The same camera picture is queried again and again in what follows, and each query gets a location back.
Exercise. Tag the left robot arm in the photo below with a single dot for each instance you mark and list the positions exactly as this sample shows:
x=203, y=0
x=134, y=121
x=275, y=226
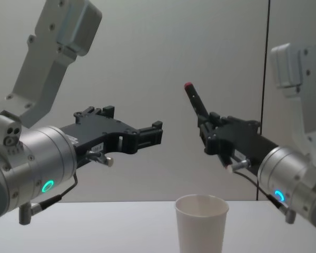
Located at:
x=39, y=155

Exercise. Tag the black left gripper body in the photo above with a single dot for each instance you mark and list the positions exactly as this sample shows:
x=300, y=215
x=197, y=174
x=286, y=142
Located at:
x=102, y=134

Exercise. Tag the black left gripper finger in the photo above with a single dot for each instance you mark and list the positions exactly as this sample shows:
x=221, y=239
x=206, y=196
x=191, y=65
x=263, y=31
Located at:
x=108, y=111
x=150, y=135

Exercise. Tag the black marker with red cap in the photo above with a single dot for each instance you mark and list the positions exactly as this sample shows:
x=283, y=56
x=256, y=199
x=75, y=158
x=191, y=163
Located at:
x=195, y=98

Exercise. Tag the white paper cup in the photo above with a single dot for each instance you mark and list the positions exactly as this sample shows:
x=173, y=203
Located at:
x=201, y=224

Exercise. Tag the white table cloth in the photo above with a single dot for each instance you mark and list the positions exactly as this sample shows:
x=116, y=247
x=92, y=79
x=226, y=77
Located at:
x=94, y=229

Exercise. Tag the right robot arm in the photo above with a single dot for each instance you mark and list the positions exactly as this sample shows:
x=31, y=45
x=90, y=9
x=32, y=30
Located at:
x=281, y=168

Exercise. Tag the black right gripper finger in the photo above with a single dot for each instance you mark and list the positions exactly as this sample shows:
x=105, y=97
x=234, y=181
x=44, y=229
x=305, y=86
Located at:
x=204, y=131
x=215, y=117

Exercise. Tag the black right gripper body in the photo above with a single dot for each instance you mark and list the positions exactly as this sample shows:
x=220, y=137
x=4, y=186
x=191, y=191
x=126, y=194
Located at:
x=242, y=139

